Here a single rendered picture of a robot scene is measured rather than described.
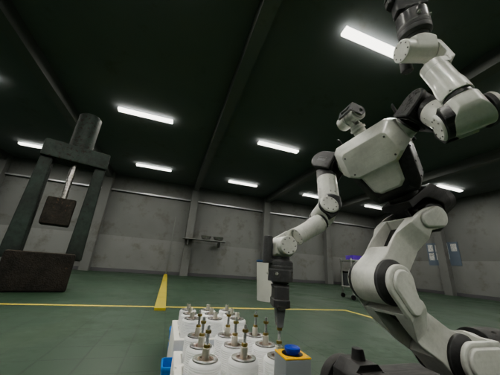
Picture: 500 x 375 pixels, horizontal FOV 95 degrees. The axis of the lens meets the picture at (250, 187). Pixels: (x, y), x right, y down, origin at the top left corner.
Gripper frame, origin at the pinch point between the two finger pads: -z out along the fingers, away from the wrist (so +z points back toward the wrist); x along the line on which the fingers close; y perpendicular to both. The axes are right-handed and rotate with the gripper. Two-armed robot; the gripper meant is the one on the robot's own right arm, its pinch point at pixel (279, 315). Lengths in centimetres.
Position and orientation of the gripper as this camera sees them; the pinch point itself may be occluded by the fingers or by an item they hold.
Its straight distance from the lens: 89.5
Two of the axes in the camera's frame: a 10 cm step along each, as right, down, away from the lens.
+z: 0.7, -9.4, 3.3
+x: -0.4, 3.2, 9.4
